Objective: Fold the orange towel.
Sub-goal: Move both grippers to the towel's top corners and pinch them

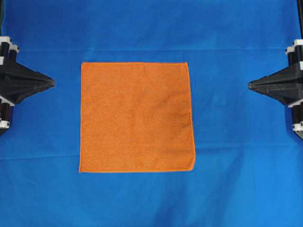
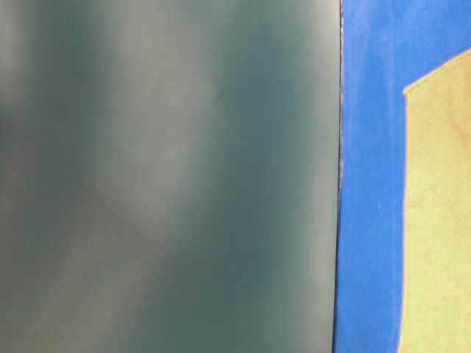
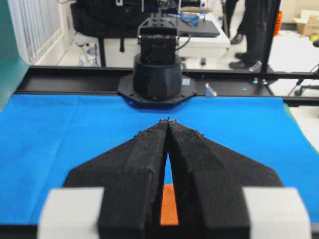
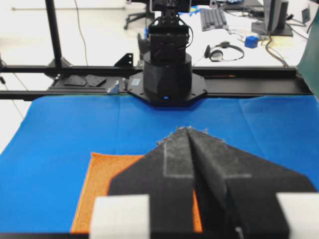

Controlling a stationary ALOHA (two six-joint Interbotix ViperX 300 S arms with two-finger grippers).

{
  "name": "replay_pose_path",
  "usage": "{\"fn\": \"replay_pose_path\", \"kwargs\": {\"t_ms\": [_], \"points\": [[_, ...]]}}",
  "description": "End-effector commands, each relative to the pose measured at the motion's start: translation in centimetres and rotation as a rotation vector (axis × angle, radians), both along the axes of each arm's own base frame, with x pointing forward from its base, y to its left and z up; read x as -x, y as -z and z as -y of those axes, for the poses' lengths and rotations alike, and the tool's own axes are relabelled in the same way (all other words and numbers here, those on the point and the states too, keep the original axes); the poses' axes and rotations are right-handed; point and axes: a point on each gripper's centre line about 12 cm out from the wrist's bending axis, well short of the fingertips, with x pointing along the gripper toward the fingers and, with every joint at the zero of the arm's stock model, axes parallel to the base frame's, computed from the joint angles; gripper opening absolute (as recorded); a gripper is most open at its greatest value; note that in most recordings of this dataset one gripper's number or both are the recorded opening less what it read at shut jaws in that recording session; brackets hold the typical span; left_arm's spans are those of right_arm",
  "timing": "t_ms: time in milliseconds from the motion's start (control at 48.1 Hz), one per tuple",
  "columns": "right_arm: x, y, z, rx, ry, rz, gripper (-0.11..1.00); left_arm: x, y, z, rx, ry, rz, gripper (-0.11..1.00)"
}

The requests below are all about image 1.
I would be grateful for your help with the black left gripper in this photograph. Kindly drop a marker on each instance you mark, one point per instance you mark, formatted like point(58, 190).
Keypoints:
point(9, 51)

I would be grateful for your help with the blue table cloth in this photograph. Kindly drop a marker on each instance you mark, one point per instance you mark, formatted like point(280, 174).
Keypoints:
point(249, 164)

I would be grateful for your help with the orange towel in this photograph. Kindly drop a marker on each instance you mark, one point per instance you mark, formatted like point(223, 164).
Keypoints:
point(136, 117)

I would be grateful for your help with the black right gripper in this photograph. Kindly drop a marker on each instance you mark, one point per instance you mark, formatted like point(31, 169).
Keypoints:
point(292, 97)

